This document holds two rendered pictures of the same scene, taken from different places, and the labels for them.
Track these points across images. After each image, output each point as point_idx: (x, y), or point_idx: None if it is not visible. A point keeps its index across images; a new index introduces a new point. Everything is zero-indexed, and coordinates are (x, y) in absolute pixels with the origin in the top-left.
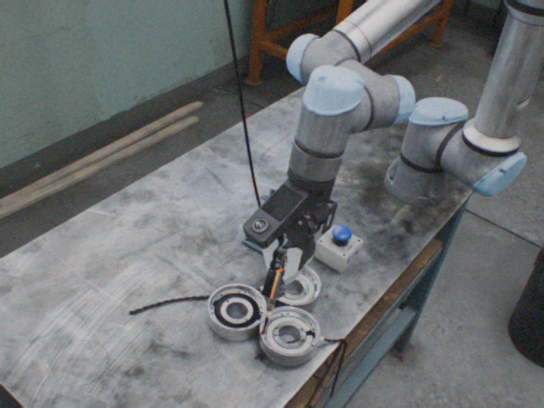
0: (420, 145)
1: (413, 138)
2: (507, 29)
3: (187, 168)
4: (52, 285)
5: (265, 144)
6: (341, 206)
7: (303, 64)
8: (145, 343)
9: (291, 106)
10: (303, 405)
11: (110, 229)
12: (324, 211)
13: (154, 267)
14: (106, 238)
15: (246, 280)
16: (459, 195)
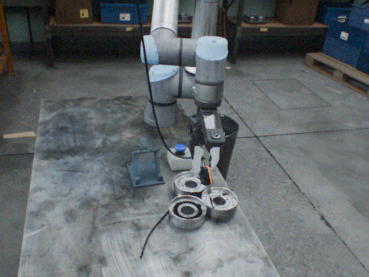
0: (166, 91)
1: (161, 90)
2: (201, 8)
3: (47, 177)
4: None
5: (69, 140)
6: (148, 144)
7: (159, 50)
8: (170, 261)
9: (51, 116)
10: None
11: (57, 234)
12: None
13: (114, 230)
14: (64, 240)
15: (163, 200)
16: (181, 112)
